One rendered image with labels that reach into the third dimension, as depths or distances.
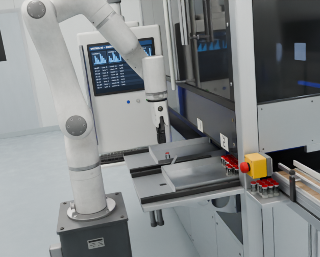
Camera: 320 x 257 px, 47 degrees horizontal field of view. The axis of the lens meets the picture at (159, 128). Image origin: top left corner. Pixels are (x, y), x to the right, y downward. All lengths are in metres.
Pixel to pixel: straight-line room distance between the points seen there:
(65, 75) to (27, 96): 5.61
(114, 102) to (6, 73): 4.77
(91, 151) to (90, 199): 0.18
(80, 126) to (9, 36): 5.67
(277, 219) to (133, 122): 1.12
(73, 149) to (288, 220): 0.90
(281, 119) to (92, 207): 0.78
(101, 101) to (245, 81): 1.14
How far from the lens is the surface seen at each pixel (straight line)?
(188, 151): 1.96
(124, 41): 1.33
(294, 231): 1.67
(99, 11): 1.33
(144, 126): 2.34
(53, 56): 1.32
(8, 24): 6.90
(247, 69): 1.37
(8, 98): 6.98
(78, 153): 1.38
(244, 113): 1.39
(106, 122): 2.32
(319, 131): 1.56
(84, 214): 1.46
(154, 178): 1.66
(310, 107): 1.52
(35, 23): 1.27
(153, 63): 1.35
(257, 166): 1.36
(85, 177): 1.39
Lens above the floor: 1.50
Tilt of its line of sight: 14 degrees down
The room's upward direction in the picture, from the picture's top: 6 degrees counter-clockwise
